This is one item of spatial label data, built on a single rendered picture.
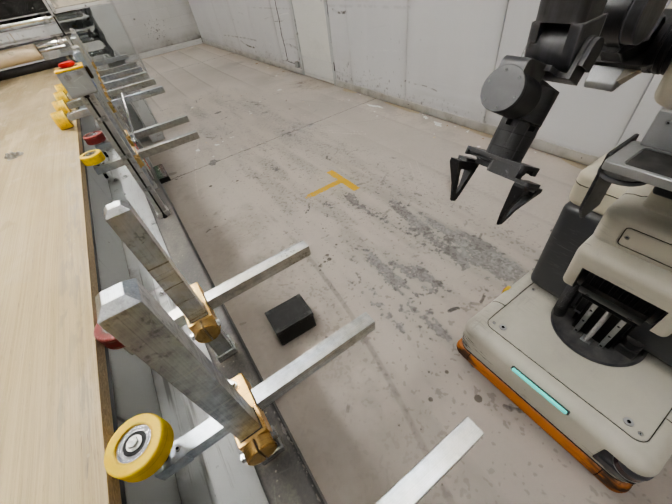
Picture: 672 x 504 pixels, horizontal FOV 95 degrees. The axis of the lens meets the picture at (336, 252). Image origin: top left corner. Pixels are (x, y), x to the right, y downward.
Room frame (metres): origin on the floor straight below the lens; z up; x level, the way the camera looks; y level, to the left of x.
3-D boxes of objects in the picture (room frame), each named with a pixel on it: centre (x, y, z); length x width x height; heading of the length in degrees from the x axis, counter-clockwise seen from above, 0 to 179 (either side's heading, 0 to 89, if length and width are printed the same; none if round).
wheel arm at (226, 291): (0.47, 0.26, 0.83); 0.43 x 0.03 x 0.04; 117
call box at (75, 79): (1.07, 0.64, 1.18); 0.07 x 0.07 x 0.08; 27
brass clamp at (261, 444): (0.21, 0.20, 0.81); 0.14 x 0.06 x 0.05; 27
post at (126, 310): (0.19, 0.19, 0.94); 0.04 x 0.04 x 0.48; 27
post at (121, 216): (0.41, 0.31, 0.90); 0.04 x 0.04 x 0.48; 27
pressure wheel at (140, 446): (0.16, 0.32, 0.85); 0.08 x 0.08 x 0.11
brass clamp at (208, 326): (0.43, 0.32, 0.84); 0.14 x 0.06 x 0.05; 27
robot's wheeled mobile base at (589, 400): (0.49, -0.86, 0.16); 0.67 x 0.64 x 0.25; 117
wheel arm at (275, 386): (0.25, 0.15, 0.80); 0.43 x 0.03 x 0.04; 117
